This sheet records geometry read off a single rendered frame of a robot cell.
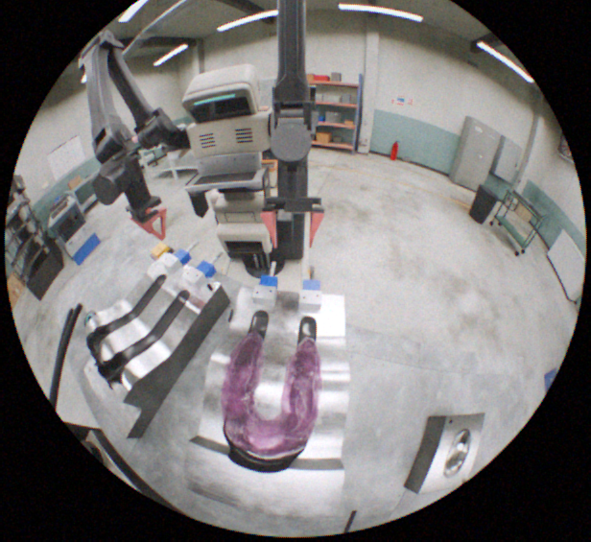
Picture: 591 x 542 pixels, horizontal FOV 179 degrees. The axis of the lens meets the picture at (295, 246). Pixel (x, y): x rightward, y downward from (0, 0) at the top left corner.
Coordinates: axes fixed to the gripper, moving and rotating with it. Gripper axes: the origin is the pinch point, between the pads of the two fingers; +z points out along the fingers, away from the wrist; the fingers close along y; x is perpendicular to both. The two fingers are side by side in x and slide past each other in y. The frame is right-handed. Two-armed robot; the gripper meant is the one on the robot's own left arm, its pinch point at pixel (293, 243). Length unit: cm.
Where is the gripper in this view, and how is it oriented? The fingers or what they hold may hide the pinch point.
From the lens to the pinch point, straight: 36.9
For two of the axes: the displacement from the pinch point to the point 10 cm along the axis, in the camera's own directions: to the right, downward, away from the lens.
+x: 0.0, -3.0, 9.5
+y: 10.0, 0.0, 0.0
